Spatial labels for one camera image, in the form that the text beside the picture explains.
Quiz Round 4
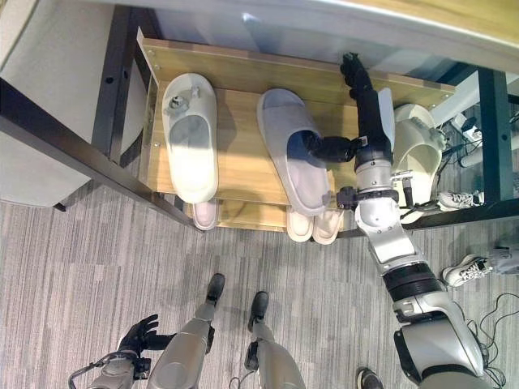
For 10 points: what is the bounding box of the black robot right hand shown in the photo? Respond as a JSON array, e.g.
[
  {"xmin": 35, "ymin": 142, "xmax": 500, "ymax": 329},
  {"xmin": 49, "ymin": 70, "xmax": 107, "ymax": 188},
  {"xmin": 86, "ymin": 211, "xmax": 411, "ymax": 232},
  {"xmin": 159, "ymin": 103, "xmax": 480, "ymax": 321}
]
[{"xmin": 287, "ymin": 51, "xmax": 397, "ymax": 165}]

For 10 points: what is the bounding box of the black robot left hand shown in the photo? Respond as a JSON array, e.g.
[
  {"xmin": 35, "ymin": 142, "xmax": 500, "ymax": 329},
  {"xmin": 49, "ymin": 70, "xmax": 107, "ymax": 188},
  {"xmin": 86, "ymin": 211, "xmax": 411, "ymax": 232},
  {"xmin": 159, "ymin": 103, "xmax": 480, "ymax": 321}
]
[{"xmin": 117, "ymin": 313, "xmax": 172, "ymax": 354}]

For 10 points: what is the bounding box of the grey slipper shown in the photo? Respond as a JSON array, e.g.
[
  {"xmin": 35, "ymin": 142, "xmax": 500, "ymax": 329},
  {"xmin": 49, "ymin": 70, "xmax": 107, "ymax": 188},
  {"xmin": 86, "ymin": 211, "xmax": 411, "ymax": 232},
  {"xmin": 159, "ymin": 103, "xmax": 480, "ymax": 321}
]
[{"xmin": 256, "ymin": 88, "xmax": 338, "ymax": 216}]

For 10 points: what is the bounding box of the wooden shoe rack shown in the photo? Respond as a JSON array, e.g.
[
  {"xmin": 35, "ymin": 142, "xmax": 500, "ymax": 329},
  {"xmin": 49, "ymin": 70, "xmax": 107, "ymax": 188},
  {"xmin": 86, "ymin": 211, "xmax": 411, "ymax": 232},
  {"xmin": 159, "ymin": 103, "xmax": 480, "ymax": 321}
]
[{"xmin": 135, "ymin": 25, "xmax": 457, "ymax": 235}]

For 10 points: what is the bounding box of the person's black shoe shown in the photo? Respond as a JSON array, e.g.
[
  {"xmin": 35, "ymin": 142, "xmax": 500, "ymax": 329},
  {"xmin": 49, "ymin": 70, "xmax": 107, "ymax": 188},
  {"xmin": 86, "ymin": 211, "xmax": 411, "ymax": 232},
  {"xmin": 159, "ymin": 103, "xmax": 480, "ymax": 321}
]
[{"xmin": 356, "ymin": 366, "xmax": 384, "ymax": 389}]

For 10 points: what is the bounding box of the silver robot left leg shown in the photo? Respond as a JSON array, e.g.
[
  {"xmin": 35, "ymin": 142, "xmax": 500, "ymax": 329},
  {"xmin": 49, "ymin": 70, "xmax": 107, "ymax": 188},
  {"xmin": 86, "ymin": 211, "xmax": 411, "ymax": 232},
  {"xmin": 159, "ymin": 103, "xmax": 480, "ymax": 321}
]
[{"xmin": 145, "ymin": 272, "xmax": 226, "ymax": 389}]

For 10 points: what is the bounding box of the silver robot leg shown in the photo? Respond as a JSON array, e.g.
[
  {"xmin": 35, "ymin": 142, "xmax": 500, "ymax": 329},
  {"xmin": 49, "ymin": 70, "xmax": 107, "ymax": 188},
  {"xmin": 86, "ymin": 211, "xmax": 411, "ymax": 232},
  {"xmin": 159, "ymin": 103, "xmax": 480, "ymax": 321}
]
[
  {"xmin": 145, "ymin": 272, "xmax": 226, "ymax": 389},
  {"xmin": 242, "ymin": 290, "xmax": 306, "ymax": 389}
]

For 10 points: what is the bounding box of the white power strip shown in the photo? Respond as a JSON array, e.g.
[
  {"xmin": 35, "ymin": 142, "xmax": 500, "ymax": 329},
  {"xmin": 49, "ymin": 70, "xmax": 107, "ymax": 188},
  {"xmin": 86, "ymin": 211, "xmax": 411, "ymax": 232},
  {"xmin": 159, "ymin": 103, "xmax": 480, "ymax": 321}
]
[{"xmin": 450, "ymin": 114, "xmax": 480, "ymax": 142}]

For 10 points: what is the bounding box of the beige slipper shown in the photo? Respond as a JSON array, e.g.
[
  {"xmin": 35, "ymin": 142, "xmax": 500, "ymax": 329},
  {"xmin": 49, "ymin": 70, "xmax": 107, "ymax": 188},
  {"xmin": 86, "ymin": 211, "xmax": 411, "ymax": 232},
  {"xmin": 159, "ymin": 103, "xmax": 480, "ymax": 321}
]
[
  {"xmin": 312, "ymin": 209, "xmax": 345, "ymax": 246},
  {"xmin": 285, "ymin": 205, "xmax": 315, "ymax": 244}
]

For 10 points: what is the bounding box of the white sneaker with black laces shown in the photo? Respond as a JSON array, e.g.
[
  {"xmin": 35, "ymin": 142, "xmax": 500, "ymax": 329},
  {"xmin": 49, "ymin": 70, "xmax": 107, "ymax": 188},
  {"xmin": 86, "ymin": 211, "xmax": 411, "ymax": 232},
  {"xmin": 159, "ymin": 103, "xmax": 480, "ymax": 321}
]
[
  {"xmin": 441, "ymin": 254, "xmax": 494, "ymax": 289},
  {"xmin": 436, "ymin": 190, "xmax": 485, "ymax": 212}
]

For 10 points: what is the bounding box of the silver robot right leg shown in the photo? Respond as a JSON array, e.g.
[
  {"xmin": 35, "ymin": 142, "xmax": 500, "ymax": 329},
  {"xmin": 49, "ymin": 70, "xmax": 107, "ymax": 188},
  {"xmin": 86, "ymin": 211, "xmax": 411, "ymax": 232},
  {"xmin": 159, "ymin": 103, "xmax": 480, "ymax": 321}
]
[{"xmin": 242, "ymin": 290, "xmax": 306, "ymax": 389}]

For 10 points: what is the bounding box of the wooden counter top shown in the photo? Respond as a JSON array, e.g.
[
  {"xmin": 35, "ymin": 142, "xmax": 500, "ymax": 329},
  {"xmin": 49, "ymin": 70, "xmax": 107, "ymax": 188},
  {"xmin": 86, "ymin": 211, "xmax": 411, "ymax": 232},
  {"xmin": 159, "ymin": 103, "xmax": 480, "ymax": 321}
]
[{"xmin": 353, "ymin": 0, "xmax": 519, "ymax": 50}]

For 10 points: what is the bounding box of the pale pink slipper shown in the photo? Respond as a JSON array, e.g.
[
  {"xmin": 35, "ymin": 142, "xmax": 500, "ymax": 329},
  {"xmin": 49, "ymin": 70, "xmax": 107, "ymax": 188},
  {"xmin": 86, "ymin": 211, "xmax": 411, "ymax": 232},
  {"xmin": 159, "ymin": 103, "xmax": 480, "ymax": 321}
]
[{"xmin": 191, "ymin": 199, "xmax": 222, "ymax": 232}]

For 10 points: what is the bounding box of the cream slipper with charm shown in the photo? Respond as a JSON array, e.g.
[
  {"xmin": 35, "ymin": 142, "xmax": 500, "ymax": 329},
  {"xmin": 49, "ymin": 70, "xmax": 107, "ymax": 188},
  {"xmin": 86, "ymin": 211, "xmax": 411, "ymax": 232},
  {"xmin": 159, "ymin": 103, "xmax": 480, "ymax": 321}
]
[{"xmin": 161, "ymin": 72, "xmax": 221, "ymax": 203}]

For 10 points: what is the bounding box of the person's leg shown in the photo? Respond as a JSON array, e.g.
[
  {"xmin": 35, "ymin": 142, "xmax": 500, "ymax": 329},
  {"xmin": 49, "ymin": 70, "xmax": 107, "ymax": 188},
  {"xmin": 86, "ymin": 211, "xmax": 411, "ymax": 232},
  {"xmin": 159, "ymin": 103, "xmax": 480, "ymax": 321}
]
[{"xmin": 487, "ymin": 246, "xmax": 519, "ymax": 276}]

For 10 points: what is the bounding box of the black metal frame table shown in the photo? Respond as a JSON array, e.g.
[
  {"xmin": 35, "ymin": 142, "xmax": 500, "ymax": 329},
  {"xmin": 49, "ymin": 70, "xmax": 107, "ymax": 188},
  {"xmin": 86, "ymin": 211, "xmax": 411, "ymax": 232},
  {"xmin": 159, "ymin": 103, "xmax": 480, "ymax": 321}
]
[{"xmin": 0, "ymin": 4, "xmax": 206, "ymax": 233}]

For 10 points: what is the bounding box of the black floor cable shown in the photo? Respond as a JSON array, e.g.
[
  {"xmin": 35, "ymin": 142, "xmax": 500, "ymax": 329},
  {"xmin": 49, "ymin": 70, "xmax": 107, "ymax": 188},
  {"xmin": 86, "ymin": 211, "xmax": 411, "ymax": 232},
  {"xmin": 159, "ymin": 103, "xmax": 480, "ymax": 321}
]
[{"xmin": 465, "ymin": 292, "xmax": 519, "ymax": 384}]

